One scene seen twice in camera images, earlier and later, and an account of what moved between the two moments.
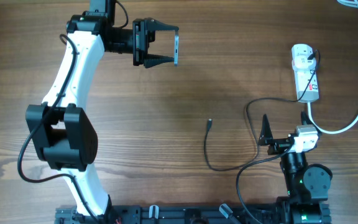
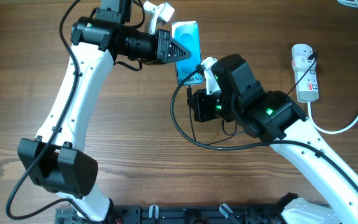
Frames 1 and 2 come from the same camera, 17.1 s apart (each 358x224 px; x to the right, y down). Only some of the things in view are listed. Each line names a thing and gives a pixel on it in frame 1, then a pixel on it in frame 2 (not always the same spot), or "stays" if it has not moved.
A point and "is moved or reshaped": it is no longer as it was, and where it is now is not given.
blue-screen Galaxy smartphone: x=176 y=51 is moved or reshaped
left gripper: x=140 y=42 → x=163 y=42
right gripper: x=278 y=145 → x=199 y=103
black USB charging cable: x=209 y=121 → x=312 y=56
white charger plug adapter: x=302 y=63 stays
